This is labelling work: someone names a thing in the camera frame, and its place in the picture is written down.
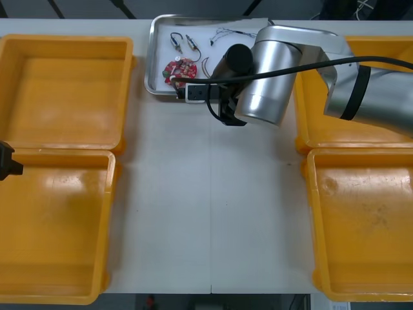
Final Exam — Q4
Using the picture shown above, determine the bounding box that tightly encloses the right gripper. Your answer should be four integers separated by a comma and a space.
218, 92, 248, 127

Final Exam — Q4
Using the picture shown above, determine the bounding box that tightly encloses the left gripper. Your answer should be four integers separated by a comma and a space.
0, 139, 25, 181

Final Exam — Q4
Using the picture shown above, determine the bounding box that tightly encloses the small metal solenoid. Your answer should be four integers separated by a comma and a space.
185, 34, 203, 63
168, 32, 183, 53

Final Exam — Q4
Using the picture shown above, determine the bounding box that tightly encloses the blue-white twisted wire harness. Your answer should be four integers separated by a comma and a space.
208, 26, 259, 47

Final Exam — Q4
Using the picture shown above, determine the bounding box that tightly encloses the steel tray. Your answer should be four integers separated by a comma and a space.
143, 14, 276, 103

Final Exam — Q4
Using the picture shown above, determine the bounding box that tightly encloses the yellow-orange plastic bin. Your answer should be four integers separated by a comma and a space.
294, 35, 413, 154
0, 34, 136, 154
0, 148, 123, 306
301, 147, 413, 303

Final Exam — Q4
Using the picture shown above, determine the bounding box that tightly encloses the round red circuit board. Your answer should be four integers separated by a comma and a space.
161, 55, 199, 87

